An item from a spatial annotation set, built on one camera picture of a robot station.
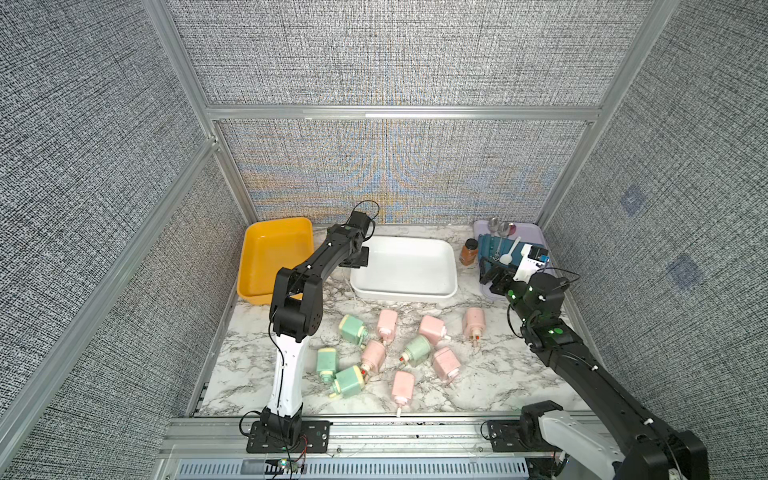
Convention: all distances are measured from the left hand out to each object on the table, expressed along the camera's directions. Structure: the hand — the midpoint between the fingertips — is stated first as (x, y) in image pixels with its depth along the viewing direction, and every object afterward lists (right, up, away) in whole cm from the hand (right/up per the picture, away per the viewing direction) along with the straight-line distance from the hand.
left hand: (360, 258), depth 100 cm
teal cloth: (+48, +5, +13) cm, 50 cm away
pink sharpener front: (+13, -32, -26) cm, 43 cm away
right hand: (+37, +1, -23) cm, 44 cm away
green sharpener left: (-7, -28, -21) cm, 36 cm away
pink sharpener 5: (+24, -27, -22) cm, 43 cm away
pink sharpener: (+34, -18, -15) cm, 41 cm away
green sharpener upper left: (-1, -20, -15) cm, 25 cm away
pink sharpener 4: (+5, -26, -21) cm, 33 cm away
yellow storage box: (-35, +4, +8) cm, 36 cm away
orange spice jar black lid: (+37, +2, +3) cm, 38 cm away
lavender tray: (+64, +10, +18) cm, 68 cm away
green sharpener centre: (+17, -25, -19) cm, 35 cm away
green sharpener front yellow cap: (-1, -31, -25) cm, 40 cm away
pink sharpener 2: (+22, -20, -15) cm, 33 cm away
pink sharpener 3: (+9, -18, -14) cm, 25 cm away
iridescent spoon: (+59, +12, +17) cm, 62 cm away
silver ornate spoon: (+51, +12, +17) cm, 55 cm away
